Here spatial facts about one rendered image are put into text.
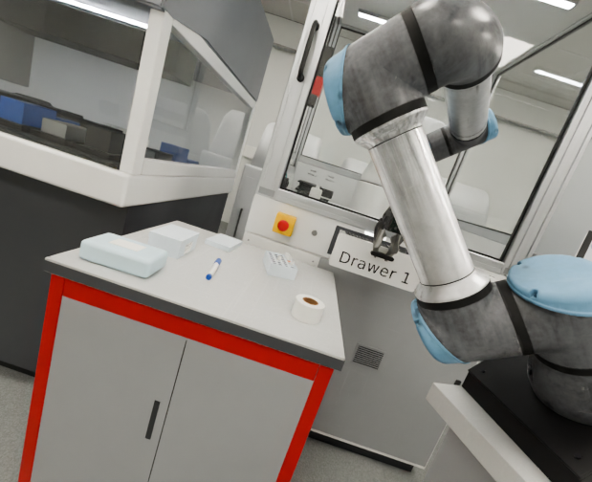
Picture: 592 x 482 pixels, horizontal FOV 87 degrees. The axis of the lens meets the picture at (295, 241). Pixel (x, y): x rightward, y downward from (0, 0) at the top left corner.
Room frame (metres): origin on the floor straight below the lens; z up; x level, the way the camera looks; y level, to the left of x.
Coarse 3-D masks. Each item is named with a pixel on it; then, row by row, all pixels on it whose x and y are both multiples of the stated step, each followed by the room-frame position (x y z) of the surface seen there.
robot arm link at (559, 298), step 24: (528, 264) 0.49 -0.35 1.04; (552, 264) 0.47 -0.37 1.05; (576, 264) 0.46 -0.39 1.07; (504, 288) 0.47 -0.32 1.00; (528, 288) 0.44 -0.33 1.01; (552, 288) 0.42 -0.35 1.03; (576, 288) 0.41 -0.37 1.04; (528, 312) 0.43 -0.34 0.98; (552, 312) 0.42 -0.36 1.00; (576, 312) 0.40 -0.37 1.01; (528, 336) 0.43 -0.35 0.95; (552, 336) 0.42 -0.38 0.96; (576, 336) 0.41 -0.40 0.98; (552, 360) 0.45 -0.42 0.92; (576, 360) 0.42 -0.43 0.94
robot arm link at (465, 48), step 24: (432, 0) 0.45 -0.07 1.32; (456, 0) 0.45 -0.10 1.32; (432, 24) 0.44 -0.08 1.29; (456, 24) 0.44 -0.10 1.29; (480, 24) 0.45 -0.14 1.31; (432, 48) 0.44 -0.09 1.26; (456, 48) 0.45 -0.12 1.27; (480, 48) 0.46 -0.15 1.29; (456, 72) 0.47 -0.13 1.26; (480, 72) 0.50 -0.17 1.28; (456, 96) 0.59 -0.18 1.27; (480, 96) 0.59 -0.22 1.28; (456, 120) 0.68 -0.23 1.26; (480, 120) 0.69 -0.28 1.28; (456, 144) 0.80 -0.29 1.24
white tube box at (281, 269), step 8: (264, 256) 0.99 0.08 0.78; (272, 256) 0.95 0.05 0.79; (264, 264) 0.95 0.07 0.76; (272, 264) 0.88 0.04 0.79; (280, 264) 0.90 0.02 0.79; (288, 264) 0.93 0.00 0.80; (272, 272) 0.88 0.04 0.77; (280, 272) 0.89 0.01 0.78; (288, 272) 0.89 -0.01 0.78; (296, 272) 0.90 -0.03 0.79
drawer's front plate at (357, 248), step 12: (348, 240) 0.99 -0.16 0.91; (360, 240) 0.99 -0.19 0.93; (336, 252) 0.99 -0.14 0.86; (348, 252) 0.99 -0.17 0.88; (360, 252) 0.99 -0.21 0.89; (384, 252) 0.99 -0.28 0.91; (336, 264) 0.99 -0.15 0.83; (348, 264) 0.99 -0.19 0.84; (372, 264) 0.99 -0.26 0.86; (384, 264) 0.99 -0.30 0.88; (396, 264) 0.99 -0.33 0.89; (408, 264) 0.99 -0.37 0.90; (372, 276) 0.99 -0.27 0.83; (384, 276) 0.99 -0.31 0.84; (396, 276) 0.99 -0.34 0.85; (408, 276) 0.99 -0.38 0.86; (408, 288) 0.99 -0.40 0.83
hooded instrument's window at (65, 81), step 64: (0, 0) 0.94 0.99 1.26; (64, 0) 0.93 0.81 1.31; (128, 0) 0.93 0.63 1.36; (0, 64) 0.94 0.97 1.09; (64, 64) 0.93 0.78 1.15; (128, 64) 0.93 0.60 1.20; (192, 64) 1.20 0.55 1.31; (0, 128) 0.93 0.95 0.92; (64, 128) 0.93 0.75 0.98; (192, 128) 1.32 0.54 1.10
